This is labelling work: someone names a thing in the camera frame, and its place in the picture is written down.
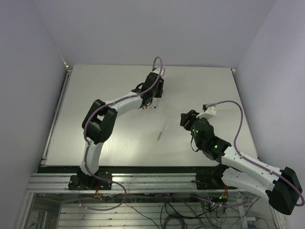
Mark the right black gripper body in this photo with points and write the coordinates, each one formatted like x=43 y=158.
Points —
x=189 y=121

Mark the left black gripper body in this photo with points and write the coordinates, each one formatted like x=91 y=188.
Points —
x=158 y=93

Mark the dark blue pen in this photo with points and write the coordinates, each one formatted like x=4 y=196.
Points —
x=156 y=103

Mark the orange pen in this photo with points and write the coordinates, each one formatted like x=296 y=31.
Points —
x=161 y=132

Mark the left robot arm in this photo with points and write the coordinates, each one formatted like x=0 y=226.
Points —
x=101 y=117

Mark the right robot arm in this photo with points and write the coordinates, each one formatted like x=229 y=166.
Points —
x=280 y=187

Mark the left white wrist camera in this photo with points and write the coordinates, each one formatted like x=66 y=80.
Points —
x=160 y=71

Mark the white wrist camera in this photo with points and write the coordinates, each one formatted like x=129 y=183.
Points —
x=160 y=71
x=208 y=112

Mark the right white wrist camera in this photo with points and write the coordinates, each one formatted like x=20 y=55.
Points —
x=208 y=112

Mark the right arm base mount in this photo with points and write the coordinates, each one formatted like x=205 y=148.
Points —
x=210 y=178

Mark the aluminium frame rail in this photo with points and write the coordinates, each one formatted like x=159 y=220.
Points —
x=134 y=183

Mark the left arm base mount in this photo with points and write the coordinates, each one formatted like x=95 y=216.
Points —
x=81 y=181

